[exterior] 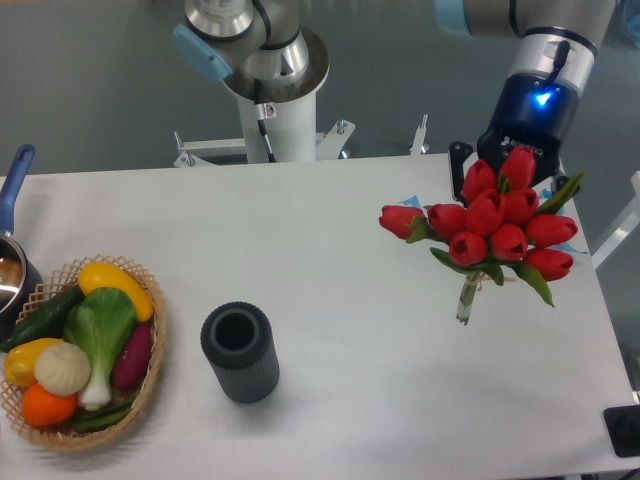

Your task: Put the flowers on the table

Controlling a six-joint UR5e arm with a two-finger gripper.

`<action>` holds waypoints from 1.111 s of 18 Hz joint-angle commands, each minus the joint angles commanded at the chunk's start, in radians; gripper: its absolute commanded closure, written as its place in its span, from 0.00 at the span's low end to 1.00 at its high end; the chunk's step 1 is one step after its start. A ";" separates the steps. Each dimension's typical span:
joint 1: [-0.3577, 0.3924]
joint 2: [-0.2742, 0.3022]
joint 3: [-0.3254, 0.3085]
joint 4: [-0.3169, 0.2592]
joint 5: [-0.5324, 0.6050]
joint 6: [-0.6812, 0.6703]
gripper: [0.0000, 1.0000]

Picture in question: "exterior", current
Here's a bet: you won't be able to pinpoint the orange fruit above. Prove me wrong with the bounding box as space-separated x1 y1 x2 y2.
21 383 77 427

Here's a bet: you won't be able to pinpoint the red tulip bouquet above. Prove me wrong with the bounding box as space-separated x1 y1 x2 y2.
379 146 582 324

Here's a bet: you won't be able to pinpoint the green cucumber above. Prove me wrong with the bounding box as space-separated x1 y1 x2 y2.
1 285 84 353

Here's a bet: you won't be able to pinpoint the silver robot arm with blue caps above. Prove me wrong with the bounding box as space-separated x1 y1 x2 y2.
434 1 616 199

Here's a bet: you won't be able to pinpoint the green pea pods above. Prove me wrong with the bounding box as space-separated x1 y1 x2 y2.
71 396 134 434

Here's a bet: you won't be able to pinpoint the white metal frame right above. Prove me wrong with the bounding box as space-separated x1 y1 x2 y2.
591 171 639 269

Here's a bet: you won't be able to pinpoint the yellow bell pepper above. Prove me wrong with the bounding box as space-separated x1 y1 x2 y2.
3 338 63 387

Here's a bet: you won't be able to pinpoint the white garlic bulb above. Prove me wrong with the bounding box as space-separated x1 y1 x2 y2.
34 342 91 396

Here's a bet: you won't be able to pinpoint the dark grey ribbed vase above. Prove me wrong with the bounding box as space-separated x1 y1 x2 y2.
200 301 280 404

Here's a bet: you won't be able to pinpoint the blue handled saucepan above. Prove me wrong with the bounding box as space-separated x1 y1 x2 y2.
1 144 42 341

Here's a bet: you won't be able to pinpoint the black device at table edge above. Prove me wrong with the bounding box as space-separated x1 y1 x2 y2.
603 405 640 458

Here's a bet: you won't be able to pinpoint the woven wicker basket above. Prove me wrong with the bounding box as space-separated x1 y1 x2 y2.
1 255 167 452

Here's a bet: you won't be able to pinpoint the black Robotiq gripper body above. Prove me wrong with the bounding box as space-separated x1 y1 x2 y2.
477 74 579 185

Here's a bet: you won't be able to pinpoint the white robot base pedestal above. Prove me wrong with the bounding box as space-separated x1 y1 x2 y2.
172 0 357 169

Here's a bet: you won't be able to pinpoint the green bok choy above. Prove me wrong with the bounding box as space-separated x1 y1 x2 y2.
63 287 136 411

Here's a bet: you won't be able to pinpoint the purple sweet potato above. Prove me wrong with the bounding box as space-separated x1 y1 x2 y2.
112 323 152 390

